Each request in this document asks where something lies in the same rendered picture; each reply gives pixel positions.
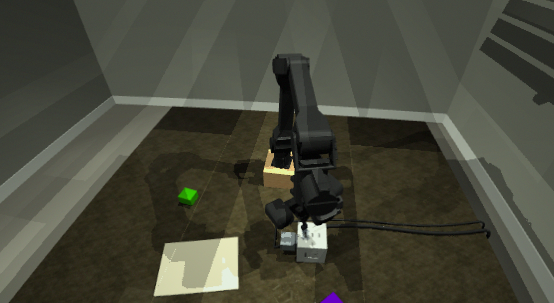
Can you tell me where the small green block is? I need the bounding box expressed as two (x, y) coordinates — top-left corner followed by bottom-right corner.
(178, 187), (199, 206)

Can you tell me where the purple flat rectangular slab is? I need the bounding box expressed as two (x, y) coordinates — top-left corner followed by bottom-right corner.
(320, 292), (343, 303)

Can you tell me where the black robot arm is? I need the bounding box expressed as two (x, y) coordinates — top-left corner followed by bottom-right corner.
(269, 53), (343, 226)

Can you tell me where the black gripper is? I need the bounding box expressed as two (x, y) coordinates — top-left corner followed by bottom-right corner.
(265, 173), (343, 230)

